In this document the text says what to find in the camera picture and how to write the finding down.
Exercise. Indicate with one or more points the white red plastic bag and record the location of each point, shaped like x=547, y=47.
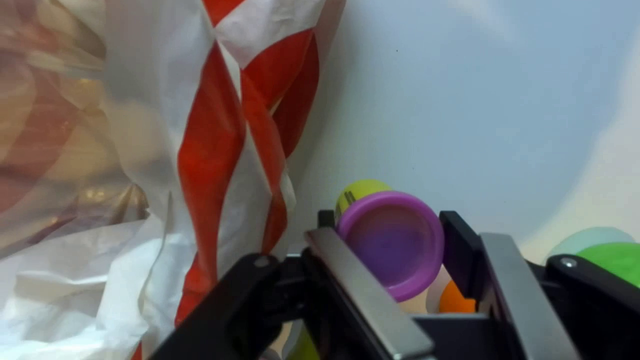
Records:
x=101, y=132

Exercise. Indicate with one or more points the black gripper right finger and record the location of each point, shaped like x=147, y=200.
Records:
x=526, y=313

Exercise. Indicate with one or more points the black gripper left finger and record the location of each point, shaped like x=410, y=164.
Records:
x=361, y=301

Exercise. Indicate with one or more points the bright green toy apple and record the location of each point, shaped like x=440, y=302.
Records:
x=613, y=257

